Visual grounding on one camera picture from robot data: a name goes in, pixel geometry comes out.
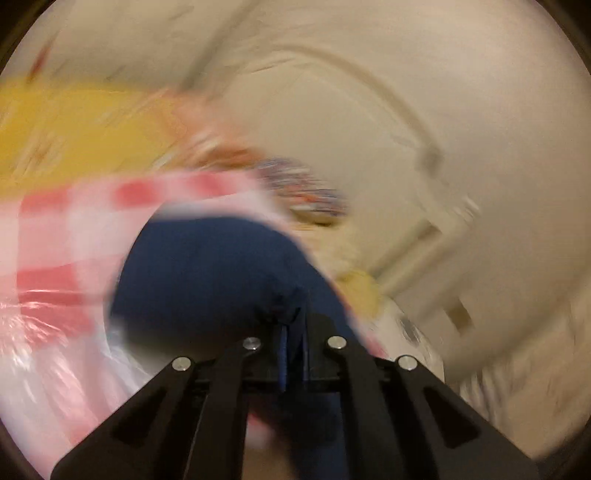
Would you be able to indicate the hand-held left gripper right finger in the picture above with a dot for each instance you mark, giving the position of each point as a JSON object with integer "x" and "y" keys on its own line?
{"x": 303, "y": 355}

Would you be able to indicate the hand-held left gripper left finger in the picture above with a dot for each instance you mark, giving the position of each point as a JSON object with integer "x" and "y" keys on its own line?
{"x": 282, "y": 357}

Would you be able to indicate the navy blue puffer jacket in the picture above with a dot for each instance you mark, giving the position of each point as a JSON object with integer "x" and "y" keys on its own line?
{"x": 207, "y": 272}

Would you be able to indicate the multicoloured patterned cloth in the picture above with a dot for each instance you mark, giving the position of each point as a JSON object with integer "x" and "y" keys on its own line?
{"x": 302, "y": 187}

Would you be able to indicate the white panelled door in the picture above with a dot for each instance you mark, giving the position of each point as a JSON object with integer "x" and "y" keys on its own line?
{"x": 429, "y": 217}

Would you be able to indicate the red white checked tablecloth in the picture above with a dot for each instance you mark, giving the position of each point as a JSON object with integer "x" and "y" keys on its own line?
{"x": 60, "y": 258}

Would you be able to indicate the yellow cloth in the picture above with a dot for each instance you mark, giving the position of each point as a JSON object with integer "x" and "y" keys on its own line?
{"x": 74, "y": 134}

